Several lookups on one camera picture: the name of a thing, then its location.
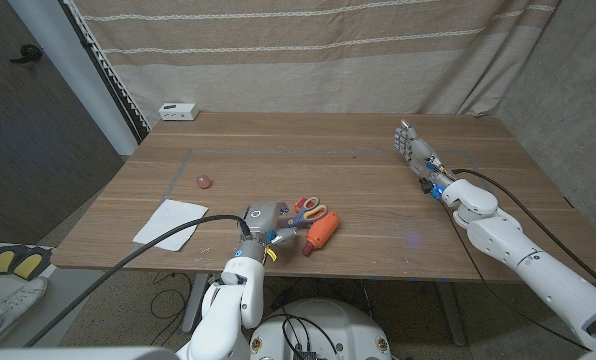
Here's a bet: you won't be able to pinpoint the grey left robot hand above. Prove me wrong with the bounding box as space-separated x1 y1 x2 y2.
238 199 300 250

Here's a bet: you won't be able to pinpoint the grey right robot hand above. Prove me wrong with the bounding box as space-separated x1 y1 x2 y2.
393 118 445 178

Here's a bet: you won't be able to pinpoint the orange grey scissors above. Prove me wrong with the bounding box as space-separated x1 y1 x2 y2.
276 196 329 230

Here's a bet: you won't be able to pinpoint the orange toy drill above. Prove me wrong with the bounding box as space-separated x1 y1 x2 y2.
294 197 341 257

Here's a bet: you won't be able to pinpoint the white tissue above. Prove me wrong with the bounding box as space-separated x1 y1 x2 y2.
132 198 209 252

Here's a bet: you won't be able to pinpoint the grey metal table leg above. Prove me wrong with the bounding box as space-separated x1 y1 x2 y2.
435 281 468 347
181 273 210 334

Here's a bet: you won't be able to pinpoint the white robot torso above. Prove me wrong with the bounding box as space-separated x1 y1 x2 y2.
247 298 393 360

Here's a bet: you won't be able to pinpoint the white power strip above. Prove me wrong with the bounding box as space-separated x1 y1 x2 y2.
158 102 200 122

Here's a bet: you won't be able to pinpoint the beige striped backdrop curtain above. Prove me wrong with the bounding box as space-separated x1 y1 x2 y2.
71 0 562 119

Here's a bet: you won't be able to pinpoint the black white triangle-pattern trim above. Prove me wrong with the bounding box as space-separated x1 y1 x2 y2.
60 0 153 144

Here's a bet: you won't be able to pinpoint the white robot chest rim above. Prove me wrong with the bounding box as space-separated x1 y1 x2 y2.
0 345 182 360

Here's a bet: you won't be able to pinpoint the yellow black foot pedal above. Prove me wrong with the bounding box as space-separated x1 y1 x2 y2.
0 245 19 277
12 247 53 281

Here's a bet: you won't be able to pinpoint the white shoe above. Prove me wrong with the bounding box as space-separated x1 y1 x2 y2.
0 276 48 349

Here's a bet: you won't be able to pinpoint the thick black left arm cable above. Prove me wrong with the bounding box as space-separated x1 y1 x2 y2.
25 214 253 349

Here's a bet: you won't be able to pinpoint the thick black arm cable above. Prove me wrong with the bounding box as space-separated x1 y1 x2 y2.
25 214 253 349
450 168 596 296

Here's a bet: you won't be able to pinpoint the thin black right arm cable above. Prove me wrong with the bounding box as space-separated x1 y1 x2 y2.
440 199 592 351

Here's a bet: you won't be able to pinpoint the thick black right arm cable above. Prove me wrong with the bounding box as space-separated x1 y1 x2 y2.
450 168 596 296

